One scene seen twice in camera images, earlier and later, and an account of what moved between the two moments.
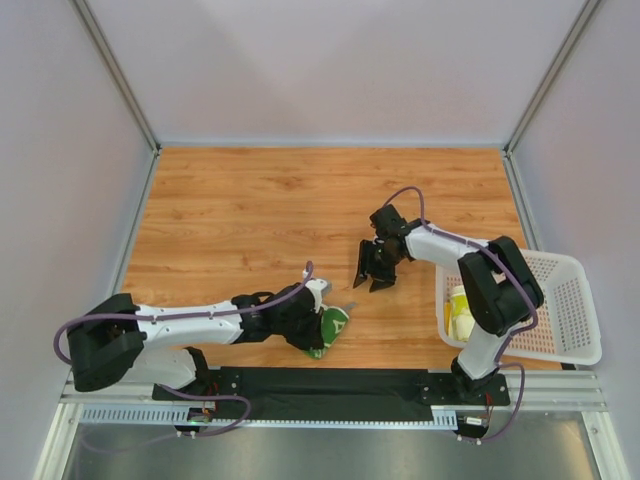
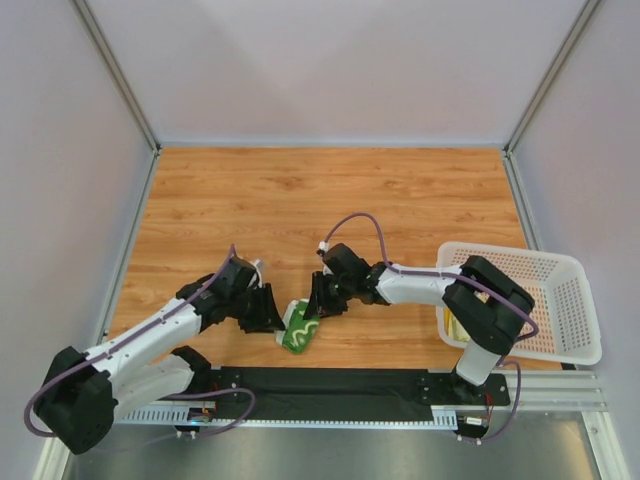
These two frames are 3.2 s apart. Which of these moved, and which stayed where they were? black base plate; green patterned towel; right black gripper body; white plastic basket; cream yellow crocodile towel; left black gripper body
Moved: left black gripper body; green patterned towel; right black gripper body
Stayed: black base plate; white plastic basket; cream yellow crocodile towel
